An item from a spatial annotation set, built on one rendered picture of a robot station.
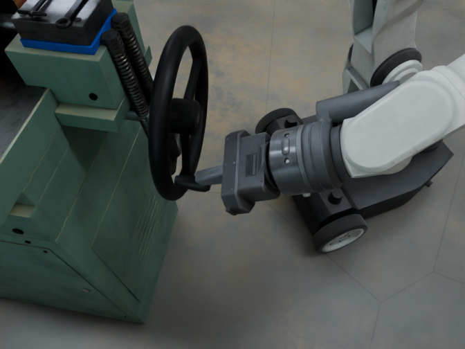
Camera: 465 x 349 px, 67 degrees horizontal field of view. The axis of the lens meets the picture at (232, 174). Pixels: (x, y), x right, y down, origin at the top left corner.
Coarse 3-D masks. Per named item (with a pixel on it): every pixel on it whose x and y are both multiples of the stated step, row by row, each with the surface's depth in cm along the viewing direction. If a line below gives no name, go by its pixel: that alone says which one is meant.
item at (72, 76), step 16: (112, 0) 53; (16, 48) 46; (32, 48) 46; (144, 48) 59; (16, 64) 48; (32, 64) 47; (48, 64) 47; (64, 64) 46; (80, 64) 46; (96, 64) 45; (112, 64) 48; (32, 80) 50; (48, 80) 49; (64, 80) 49; (80, 80) 48; (96, 80) 48; (112, 80) 49; (64, 96) 52; (80, 96) 51; (96, 96) 50; (112, 96) 50
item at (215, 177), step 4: (212, 172) 50; (216, 172) 50; (220, 172) 50; (196, 176) 53; (200, 176) 52; (204, 176) 51; (208, 176) 51; (212, 176) 50; (216, 176) 50; (220, 176) 50; (196, 180) 52; (200, 180) 52; (204, 180) 51; (208, 180) 51; (212, 180) 51; (216, 180) 51; (220, 180) 51; (204, 184) 53; (208, 184) 53; (212, 184) 53
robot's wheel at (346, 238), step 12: (348, 216) 117; (360, 216) 120; (324, 228) 118; (336, 228) 116; (348, 228) 115; (360, 228) 118; (312, 240) 123; (324, 240) 117; (336, 240) 126; (348, 240) 129; (324, 252) 127
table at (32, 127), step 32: (128, 0) 71; (0, 96) 50; (32, 96) 50; (128, 96) 55; (0, 128) 46; (32, 128) 48; (96, 128) 54; (0, 160) 44; (32, 160) 49; (0, 192) 44; (0, 224) 45
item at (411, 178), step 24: (288, 120) 134; (312, 120) 145; (432, 144) 135; (408, 168) 131; (432, 168) 131; (336, 192) 117; (360, 192) 126; (384, 192) 126; (408, 192) 126; (312, 216) 123; (336, 216) 119
